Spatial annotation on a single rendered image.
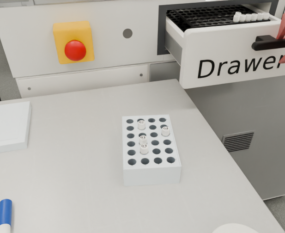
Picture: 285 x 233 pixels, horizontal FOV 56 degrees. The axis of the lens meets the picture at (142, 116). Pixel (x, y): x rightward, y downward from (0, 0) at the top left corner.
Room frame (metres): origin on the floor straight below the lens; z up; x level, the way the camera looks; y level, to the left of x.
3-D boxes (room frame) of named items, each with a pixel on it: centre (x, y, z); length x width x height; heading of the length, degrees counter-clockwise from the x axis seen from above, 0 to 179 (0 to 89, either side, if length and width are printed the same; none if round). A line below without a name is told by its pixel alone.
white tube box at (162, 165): (0.32, -0.01, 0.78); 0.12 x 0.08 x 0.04; 4
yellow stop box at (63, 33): (0.52, 0.14, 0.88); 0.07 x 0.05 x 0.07; 104
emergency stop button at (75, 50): (0.49, 0.13, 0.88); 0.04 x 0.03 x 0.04; 104
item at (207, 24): (0.57, -0.19, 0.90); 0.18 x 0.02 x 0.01; 104
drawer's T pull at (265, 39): (0.45, -0.22, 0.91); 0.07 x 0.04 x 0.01; 104
